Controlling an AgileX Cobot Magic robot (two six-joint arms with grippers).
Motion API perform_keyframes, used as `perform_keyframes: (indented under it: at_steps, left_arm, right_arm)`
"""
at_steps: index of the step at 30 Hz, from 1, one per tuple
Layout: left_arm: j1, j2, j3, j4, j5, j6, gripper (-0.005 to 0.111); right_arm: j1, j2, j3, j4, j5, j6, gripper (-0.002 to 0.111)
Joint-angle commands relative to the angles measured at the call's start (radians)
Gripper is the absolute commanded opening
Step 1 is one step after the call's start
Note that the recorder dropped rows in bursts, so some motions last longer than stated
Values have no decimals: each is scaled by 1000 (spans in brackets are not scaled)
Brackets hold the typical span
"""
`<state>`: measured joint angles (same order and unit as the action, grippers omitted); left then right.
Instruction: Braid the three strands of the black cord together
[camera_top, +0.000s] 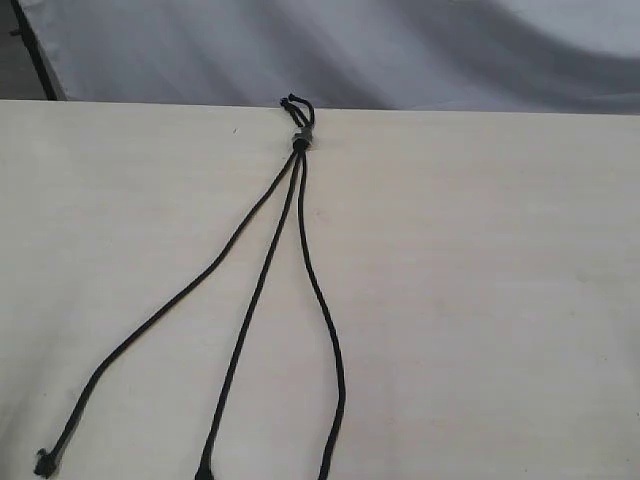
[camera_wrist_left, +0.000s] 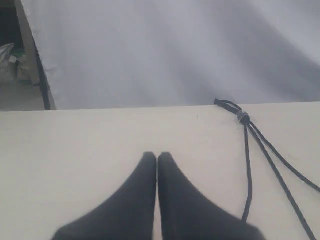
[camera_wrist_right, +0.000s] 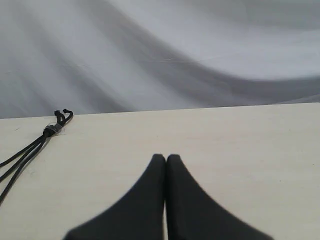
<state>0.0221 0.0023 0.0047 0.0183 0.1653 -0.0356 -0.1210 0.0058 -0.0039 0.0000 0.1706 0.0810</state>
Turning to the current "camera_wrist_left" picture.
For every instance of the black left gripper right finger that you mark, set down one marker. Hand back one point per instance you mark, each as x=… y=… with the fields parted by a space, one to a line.
x=186 y=214

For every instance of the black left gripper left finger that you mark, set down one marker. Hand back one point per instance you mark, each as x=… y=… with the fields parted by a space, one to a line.
x=127 y=215

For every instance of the black stand pole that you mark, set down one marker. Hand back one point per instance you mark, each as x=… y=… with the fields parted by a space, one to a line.
x=43 y=83

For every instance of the white backdrop cloth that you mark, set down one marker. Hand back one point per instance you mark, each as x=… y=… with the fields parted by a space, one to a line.
x=100 y=54

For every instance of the plastic bag clutter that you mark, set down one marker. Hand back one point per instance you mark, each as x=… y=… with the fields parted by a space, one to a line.
x=13 y=65

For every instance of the grey tape around black cables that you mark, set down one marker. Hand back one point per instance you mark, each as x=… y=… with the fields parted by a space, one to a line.
x=243 y=118

